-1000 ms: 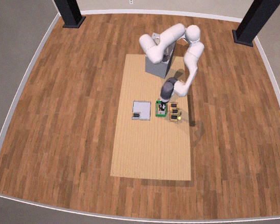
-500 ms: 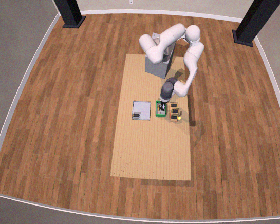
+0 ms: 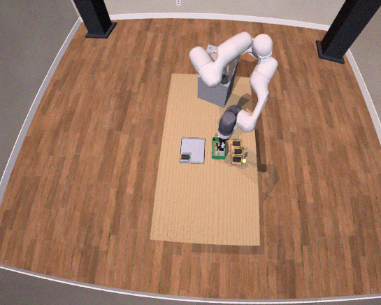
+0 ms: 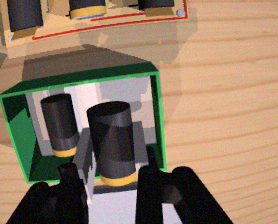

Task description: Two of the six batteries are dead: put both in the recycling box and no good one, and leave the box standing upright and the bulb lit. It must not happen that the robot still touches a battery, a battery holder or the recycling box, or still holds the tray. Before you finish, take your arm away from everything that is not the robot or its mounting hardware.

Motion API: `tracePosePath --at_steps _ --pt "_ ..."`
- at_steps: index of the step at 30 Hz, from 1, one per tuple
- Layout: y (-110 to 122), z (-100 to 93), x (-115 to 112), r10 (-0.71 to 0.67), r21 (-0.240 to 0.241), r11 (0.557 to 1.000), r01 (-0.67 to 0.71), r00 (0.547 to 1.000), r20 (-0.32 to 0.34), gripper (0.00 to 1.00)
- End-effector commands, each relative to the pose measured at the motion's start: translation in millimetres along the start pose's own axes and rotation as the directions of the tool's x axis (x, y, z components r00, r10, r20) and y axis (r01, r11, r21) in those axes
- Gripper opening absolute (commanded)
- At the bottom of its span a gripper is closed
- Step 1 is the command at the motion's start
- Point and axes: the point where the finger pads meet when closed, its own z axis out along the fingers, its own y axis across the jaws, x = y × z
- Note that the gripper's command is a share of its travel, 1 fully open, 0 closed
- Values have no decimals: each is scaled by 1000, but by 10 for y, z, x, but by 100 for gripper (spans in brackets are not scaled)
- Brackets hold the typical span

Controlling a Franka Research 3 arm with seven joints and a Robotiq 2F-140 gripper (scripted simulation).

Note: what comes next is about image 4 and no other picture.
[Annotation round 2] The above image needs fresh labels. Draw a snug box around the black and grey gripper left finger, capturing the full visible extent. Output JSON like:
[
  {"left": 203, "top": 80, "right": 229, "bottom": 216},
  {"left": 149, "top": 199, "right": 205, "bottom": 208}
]
[{"left": 6, "top": 127, "right": 97, "bottom": 224}]

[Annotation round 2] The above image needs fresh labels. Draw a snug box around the black battery with yellow band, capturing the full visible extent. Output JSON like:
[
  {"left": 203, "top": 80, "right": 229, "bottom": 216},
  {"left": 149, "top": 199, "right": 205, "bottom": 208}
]
[
  {"left": 40, "top": 93, "right": 80, "bottom": 157},
  {"left": 7, "top": 0, "right": 43, "bottom": 32},
  {"left": 69, "top": 0, "right": 107, "bottom": 19},
  {"left": 86, "top": 101, "right": 137, "bottom": 186},
  {"left": 138, "top": 0, "right": 175, "bottom": 10}
]

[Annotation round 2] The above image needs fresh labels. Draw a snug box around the grey metal tray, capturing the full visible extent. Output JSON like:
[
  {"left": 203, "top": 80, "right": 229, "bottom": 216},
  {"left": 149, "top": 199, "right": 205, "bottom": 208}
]
[{"left": 88, "top": 184, "right": 182, "bottom": 224}]

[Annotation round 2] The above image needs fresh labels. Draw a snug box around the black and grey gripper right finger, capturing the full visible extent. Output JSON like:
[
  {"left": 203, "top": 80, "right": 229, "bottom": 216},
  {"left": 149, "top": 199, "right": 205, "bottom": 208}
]
[{"left": 132, "top": 121, "right": 234, "bottom": 224}]

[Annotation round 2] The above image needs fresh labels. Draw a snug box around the green open-top box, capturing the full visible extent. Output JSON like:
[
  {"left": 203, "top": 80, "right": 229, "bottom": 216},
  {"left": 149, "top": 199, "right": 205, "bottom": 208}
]
[{"left": 0, "top": 61, "right": 167, "bottom": 184}]

